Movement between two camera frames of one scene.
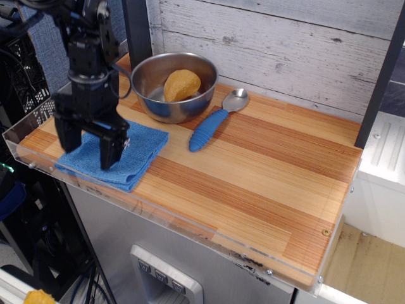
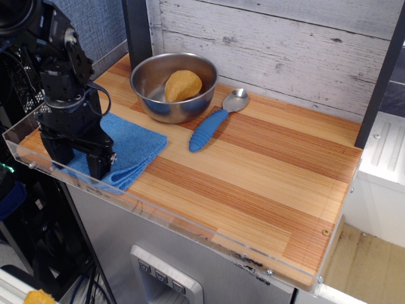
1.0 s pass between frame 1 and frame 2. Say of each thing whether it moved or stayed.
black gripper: moved
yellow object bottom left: stayed
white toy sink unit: stayed
